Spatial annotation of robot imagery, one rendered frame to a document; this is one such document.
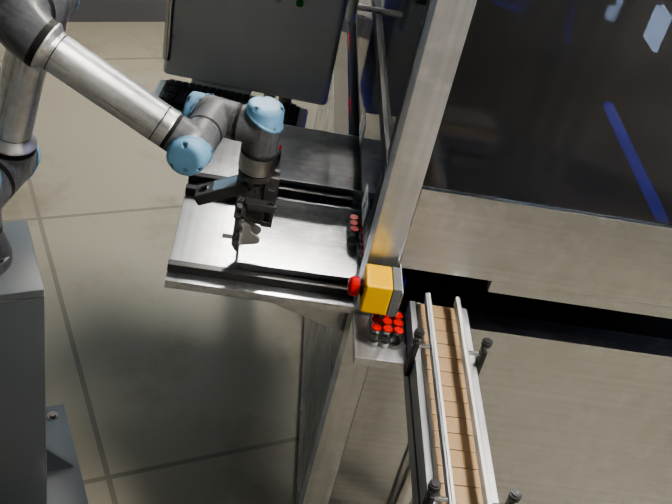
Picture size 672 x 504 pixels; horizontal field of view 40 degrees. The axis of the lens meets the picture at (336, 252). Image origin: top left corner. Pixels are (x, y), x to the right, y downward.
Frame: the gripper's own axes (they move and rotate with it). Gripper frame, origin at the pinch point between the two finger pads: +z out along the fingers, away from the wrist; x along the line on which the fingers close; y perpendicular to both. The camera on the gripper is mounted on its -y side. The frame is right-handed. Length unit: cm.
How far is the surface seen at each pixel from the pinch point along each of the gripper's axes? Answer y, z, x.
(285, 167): 10.1, 3.0, 38.5
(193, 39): -20, -2, 90
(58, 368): -46, 92, 43
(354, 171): 28, 3, 42
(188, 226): -10.5, 3.6, 8.5
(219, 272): -2.0, 1.7, -8.0
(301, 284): 15.5, 1.6, -8.0
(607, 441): 95, 32, -12
